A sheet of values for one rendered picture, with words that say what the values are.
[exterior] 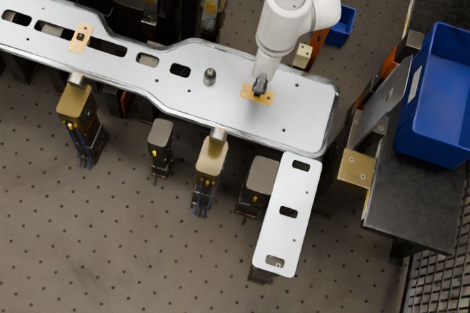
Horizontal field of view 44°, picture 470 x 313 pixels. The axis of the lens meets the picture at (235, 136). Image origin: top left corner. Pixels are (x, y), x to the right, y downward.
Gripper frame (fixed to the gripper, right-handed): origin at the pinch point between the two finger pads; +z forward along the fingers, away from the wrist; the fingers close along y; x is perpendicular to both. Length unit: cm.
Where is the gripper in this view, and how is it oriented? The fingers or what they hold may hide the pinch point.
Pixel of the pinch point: (264, 73)
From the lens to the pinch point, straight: 134.6
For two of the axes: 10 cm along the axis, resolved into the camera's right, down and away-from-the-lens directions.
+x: 9.5, 3.1, -0.1
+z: -1.0, 3.4, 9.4
